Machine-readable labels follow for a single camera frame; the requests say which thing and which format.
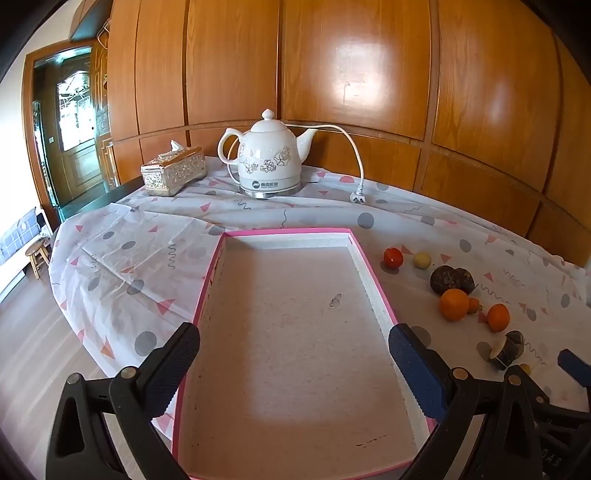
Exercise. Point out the white floral electric kettle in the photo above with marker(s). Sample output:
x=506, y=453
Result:
x=268, y=157

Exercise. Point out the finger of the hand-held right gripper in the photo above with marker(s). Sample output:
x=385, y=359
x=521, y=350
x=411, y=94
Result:
x=563, y=443
x=575, y=367

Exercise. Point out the large orange tangerine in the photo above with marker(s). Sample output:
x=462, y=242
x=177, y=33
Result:
x=454, y=304

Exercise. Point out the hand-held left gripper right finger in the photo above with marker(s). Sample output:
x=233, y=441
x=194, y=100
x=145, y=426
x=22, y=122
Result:
x=415, y=364

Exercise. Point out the small orange tangerine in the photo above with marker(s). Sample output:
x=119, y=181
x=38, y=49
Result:
x=498, y=317

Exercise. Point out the small wooden stool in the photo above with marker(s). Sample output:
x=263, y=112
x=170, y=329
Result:
x=37, y=254

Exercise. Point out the blue plaid sofa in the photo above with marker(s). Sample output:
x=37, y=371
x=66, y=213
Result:
x=16, y=235

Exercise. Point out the tiny orange kumquat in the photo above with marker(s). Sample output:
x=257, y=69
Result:
x=474, y=305

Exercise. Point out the wooden door with glass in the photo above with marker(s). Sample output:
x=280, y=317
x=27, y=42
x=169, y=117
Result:
x=78, y=157

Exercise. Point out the white patterned tablecloth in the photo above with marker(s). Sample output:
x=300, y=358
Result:
x=138, y=240

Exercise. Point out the dark wrinkled passion fruit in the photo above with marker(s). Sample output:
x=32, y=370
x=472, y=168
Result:
x=452, y=279

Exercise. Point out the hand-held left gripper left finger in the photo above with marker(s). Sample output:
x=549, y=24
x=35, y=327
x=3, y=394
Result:
x=178, y=364

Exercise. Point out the ornate silver tissue box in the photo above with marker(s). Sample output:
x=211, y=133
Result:
x=173, y=173

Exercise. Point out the white tissue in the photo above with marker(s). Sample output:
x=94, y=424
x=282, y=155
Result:
x=176, y=146

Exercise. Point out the pink rimmed shallow tray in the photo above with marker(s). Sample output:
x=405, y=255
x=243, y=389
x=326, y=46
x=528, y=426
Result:
x=286, y=346

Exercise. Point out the red tomato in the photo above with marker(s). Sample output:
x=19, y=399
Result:
x=393, y=257

